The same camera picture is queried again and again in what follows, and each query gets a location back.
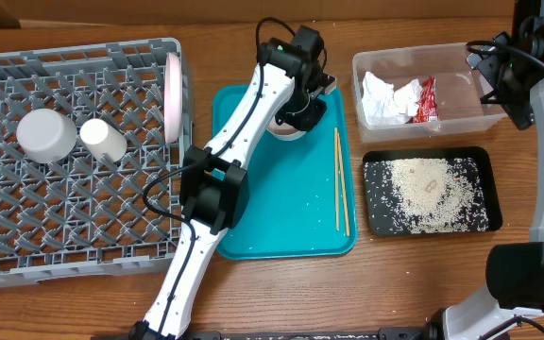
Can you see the small pink-white bowl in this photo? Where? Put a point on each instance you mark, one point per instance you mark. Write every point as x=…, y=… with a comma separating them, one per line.
x=284, y=131

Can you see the pile of rice scraps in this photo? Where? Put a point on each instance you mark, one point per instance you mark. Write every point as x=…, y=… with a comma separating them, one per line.
x=424, y=196

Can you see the stainless steel bowl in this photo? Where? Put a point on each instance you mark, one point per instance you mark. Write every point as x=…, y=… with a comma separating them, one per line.
x=46, y=135

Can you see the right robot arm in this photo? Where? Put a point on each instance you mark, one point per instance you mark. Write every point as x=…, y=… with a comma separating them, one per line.
x=513, y=292

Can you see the cardboard wall panel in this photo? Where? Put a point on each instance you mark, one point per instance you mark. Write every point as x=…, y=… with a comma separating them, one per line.
x=163, y=12

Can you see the wooden chopstick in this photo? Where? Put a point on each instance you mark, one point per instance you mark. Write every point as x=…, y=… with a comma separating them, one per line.
x=343, y=183
x=335, y=176

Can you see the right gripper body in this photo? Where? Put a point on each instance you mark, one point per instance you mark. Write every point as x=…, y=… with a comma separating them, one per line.
x=508, y=87

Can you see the white napkin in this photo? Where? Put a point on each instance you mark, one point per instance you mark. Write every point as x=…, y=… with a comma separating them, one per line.
x=385, y=106

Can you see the teal plastic serving tray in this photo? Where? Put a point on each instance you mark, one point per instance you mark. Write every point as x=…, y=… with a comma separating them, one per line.
x=291, y=212

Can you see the grey plastic dishwasher rack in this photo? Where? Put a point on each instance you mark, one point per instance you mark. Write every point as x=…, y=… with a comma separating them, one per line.
x=79, y=216

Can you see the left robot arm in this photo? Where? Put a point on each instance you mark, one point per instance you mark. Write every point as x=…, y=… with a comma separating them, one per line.
x=288, y=79

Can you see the red snack wrapper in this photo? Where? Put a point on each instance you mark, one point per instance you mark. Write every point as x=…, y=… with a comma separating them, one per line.
x=427, y=110

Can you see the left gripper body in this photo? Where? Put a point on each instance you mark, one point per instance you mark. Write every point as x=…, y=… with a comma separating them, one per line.
x=302, y=110

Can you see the large white plate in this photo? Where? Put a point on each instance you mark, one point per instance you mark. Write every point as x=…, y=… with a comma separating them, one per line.
x=172, y=98

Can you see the white cup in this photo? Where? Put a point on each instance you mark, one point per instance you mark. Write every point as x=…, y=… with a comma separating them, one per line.
x=103, y=140

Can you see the clear plastic waste bin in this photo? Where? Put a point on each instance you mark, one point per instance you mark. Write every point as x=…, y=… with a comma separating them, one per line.
x=458, y=89

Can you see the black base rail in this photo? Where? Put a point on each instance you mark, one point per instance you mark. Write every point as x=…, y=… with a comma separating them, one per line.
x=324, y=335

